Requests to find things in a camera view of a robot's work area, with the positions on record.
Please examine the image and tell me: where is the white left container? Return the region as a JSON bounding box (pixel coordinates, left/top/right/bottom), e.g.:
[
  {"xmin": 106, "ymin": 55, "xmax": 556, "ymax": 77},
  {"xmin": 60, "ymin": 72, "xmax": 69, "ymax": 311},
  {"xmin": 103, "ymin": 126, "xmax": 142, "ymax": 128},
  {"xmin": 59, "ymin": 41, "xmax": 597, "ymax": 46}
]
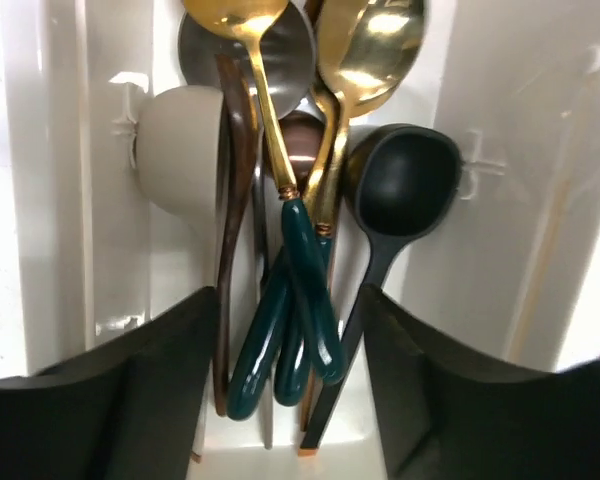
[{"xmin": 0, "ymin": 0, "xmax": 600, "ymax": 480}]

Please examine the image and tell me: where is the black round spoon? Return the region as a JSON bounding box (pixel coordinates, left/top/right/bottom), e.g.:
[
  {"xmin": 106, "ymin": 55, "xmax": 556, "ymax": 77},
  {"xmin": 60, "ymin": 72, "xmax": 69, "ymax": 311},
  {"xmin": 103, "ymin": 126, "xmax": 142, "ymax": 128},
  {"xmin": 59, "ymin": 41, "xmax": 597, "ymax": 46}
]
[{"xmin": 298, "ymin": 124, "xmax": 462, "ymax": 457}]

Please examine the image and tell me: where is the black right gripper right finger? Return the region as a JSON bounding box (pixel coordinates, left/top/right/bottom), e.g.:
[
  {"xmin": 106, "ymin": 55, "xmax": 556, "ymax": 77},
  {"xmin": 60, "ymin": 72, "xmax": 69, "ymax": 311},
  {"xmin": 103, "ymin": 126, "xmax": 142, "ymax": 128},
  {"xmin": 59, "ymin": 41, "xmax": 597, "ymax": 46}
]
[{"xmin": 362, "ymin": 285, "xmax": 600, "ymax": 479}]

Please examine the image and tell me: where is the beige plastic spoon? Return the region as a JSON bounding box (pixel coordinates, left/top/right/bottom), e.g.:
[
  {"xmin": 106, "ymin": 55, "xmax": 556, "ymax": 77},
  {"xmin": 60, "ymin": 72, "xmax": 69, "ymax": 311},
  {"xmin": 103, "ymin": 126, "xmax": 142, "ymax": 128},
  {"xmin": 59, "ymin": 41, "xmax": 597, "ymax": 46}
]
[{"xmin": 135, "ymin": 85, "xmax": 224, "ymax": 224}]

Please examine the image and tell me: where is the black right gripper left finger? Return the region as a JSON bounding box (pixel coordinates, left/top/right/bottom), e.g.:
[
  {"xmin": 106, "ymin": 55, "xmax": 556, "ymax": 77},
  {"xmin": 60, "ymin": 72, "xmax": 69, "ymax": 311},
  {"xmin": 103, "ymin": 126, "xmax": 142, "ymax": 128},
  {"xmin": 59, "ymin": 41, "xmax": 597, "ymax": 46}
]
[{"xmin": 0, "ymin": 287, "xmax": 219, "ymax": 479}]

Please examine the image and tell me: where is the gold spoon green handle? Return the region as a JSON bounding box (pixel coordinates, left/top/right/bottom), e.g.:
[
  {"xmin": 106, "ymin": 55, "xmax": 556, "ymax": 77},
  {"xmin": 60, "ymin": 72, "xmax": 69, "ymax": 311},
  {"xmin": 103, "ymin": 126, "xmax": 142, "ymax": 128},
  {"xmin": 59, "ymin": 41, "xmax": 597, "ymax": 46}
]
[
  {"xmin": 227, "ymin": 1, "xmax": 384, "ymax": 420},
  {"xmin": 274, "ymin": 1, "xmax": 426, "ymax": 406},
  {"xmin": 184, "ymin": 1, "xmax": 346, "ymax": 384}
]

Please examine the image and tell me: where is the small copper ridged spoon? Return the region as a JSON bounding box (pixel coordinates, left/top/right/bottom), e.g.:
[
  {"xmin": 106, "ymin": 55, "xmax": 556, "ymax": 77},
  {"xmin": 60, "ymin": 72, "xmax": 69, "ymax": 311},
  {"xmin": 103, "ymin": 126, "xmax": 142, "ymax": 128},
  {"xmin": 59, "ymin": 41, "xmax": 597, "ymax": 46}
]
[{"xmin": 279, "ymin": 111, "xmax": 325, "ymax": 190}]

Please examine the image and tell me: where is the silver ridged spoon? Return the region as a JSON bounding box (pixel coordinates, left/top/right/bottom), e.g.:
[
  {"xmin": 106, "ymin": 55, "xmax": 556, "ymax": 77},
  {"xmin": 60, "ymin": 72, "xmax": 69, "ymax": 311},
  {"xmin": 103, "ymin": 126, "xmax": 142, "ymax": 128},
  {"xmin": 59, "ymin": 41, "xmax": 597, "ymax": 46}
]
[{"xmin": 177, "ymin": 4, "xmax": 319, "ymax": 301}]

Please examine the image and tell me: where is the copper round spoon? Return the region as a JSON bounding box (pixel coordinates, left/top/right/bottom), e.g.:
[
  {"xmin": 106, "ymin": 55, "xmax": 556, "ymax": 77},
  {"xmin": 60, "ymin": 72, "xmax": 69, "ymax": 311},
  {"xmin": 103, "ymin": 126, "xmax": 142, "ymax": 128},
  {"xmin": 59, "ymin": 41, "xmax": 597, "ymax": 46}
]
[{"xmin": 300, "ymin": 71, "xmax": 338, "ymax": 432}]

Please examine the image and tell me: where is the brown wooden spoon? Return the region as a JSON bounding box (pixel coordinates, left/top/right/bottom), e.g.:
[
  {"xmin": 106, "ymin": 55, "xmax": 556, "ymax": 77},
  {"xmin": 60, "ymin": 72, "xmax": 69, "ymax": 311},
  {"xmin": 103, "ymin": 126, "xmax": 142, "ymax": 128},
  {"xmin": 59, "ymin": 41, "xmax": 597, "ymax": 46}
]
[{"xmin": 213, "ymin": 54, "xmax": 258, "ymax": 417}]

